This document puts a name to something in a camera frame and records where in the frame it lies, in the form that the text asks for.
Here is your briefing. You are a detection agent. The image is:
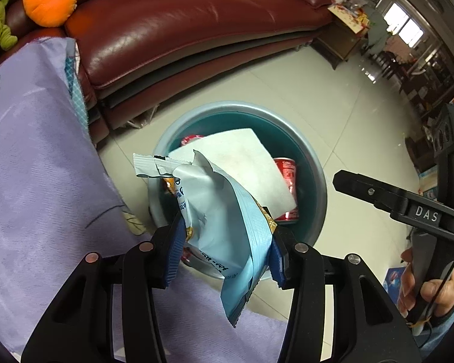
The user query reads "white paper sheet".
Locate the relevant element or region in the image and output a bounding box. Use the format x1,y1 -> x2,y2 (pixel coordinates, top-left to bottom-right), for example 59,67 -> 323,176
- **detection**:
168,128 -> 298,216

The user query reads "teal trash bin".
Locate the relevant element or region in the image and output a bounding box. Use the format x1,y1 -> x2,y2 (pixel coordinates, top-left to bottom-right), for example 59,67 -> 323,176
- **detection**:
148,101 -> 330,284

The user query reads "purple floral tablecloth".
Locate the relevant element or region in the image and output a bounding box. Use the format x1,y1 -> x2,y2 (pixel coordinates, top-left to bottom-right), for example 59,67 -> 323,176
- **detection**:
0,37 -> 288,363

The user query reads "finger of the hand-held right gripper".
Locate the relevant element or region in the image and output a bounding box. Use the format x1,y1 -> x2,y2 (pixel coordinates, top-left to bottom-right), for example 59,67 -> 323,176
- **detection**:
333,170 -> 415,220

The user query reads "dark red leather sofa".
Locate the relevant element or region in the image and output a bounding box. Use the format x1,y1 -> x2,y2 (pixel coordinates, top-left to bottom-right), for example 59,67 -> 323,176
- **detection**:
0,0 -> 335,133

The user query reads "wooden side table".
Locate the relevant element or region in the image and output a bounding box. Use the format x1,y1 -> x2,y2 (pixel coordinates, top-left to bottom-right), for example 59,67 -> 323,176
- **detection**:
312,19 -> 367,70

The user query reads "blue box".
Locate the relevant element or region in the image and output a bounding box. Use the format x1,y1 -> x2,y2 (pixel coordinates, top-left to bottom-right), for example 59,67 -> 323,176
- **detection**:
386,267 -> 406,297

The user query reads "person's right hand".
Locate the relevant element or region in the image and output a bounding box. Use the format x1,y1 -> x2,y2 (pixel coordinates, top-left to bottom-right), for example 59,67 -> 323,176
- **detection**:
397,247 -> 454,322

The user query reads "window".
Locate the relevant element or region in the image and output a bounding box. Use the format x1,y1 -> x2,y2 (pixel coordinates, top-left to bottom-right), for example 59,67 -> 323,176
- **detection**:
385,3 -> 420,48

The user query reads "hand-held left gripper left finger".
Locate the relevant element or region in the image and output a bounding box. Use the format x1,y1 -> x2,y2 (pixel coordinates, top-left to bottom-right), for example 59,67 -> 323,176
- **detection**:
21,212 -> 188,363

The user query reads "light blue snack packet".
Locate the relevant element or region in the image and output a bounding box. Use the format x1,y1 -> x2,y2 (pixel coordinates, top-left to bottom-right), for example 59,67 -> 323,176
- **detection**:
133,150 -> 278,328

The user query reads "red soda can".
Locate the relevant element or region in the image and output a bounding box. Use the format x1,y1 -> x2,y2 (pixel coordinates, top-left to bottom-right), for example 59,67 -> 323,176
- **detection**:
274,158 -> 301,222

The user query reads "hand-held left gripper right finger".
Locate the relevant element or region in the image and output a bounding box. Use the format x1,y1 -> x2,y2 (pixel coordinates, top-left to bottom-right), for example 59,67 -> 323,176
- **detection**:
268,231 -> 419,363

